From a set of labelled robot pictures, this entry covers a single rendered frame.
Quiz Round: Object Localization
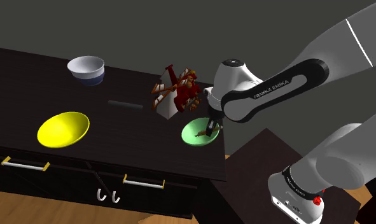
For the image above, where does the brown stick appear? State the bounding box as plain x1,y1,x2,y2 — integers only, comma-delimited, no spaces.
195,125,223,137

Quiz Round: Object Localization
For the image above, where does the green bowl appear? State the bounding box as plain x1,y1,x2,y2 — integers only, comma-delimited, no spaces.
181,117,221,147

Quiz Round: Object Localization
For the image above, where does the red windmill figure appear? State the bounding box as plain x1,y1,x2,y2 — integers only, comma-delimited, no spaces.
150,64,203,120

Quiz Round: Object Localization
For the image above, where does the dark robot stand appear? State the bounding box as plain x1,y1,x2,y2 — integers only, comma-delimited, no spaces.
203,127,361,224

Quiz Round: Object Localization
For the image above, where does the black flat bar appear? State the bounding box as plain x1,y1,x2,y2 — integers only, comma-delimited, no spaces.
108,99,144,111

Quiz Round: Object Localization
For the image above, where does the dark chest of drawers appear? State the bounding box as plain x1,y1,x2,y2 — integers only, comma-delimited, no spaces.
0,45,228,220

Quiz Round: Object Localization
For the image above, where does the white and blue bowl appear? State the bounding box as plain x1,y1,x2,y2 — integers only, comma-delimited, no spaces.
67,55,106,87

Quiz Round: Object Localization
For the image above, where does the yellow bowl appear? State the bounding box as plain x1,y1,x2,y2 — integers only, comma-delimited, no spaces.
36,111,90,149

